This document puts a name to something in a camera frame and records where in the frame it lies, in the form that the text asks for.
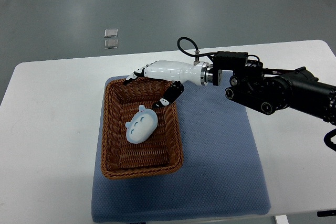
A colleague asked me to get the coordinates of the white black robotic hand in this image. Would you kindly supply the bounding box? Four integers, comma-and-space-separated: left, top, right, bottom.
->
123, 60, 213, 109

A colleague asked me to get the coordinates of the brown wicker basket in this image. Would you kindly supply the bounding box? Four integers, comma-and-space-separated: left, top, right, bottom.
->
100, 77, 183, 179

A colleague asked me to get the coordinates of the upper floor metal plate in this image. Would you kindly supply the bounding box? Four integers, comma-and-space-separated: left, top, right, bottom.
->
104, 28, 118, 38

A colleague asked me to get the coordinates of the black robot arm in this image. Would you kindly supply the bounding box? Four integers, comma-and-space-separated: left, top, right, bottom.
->
201, 51, 335, 124

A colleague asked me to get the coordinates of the blue quilted mat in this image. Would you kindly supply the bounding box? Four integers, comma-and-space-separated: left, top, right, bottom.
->
91, 82, 271, 223

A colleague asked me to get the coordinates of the black table control panel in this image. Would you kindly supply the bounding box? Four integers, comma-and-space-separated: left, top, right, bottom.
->
317, 210, 336, 218

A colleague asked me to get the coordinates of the blue white plush toy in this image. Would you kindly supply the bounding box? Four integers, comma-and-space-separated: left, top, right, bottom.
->
125, 105, 158, 144

